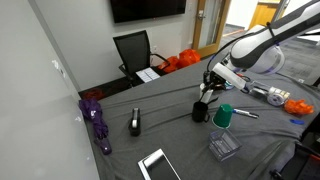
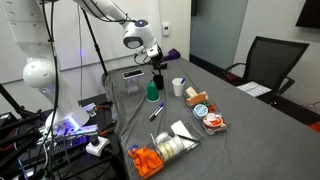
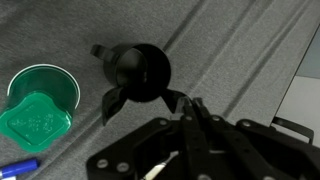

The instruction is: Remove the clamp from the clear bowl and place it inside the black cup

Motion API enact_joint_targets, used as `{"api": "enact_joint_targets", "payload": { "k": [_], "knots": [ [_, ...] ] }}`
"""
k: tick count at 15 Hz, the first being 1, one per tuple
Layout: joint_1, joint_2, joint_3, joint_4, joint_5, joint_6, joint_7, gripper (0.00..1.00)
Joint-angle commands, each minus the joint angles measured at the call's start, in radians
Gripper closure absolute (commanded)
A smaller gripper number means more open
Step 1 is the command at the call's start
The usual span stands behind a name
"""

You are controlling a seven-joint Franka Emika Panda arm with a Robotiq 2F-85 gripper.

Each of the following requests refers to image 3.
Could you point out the grey tablecloth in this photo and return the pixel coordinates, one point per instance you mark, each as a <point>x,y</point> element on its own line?
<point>216,50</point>

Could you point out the green plastic cup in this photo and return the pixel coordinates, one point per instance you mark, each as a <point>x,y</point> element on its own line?
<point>36,113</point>

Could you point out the black marker with blue cap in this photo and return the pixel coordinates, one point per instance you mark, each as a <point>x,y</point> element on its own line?
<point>20,168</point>

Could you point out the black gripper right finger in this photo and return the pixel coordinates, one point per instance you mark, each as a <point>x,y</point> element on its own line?
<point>233,150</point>

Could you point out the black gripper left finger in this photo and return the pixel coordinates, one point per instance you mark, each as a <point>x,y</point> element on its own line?
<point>191,146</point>

